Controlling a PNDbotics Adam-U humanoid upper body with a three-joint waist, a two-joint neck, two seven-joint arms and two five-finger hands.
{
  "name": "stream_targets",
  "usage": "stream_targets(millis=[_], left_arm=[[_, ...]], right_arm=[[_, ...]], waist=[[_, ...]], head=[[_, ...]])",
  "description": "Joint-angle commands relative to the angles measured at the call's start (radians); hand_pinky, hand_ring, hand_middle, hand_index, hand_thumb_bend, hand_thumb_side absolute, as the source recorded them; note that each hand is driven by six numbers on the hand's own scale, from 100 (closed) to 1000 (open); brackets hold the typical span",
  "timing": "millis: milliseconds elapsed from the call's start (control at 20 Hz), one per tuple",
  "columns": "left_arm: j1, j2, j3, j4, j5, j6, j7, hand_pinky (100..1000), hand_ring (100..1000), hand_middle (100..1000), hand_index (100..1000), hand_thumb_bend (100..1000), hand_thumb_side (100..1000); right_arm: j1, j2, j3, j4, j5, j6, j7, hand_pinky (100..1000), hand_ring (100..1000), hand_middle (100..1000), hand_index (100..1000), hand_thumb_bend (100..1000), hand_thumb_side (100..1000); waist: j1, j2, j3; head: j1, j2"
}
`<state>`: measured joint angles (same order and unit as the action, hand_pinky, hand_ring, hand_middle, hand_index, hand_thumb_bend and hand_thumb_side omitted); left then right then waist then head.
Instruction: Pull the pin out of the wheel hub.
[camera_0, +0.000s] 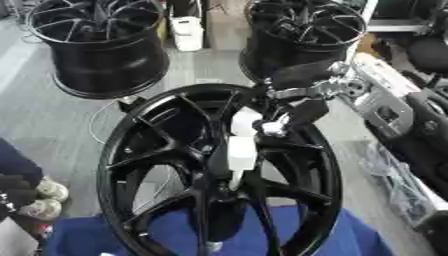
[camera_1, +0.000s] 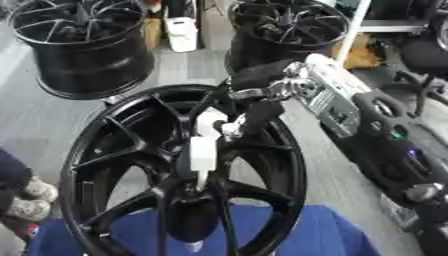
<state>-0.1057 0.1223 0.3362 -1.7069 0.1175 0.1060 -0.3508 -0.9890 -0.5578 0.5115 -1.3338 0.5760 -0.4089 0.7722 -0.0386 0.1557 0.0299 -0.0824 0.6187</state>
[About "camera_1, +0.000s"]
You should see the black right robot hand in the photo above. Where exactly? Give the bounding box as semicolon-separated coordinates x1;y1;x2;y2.
213;58;307;140

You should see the black wheel rim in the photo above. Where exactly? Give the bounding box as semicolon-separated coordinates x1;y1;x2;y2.
7;0;158;101
224;0;352;76

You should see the white pin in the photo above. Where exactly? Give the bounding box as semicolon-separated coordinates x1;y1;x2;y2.
194;108;230;138
189;135;221;192

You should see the black spoked wheel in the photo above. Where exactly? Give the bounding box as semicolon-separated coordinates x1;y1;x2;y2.
57;83;310;256

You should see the white plastic container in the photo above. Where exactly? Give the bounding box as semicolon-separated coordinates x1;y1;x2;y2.
162;16;200;54

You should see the white table leg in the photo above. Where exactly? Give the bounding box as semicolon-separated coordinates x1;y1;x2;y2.
332;0;373;63

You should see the tan cardboard box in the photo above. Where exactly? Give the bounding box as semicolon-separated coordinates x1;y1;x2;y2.
141;18;165;50
330;33;385;70

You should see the black office chair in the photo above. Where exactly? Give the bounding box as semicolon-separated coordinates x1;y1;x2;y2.
393;14;448;118

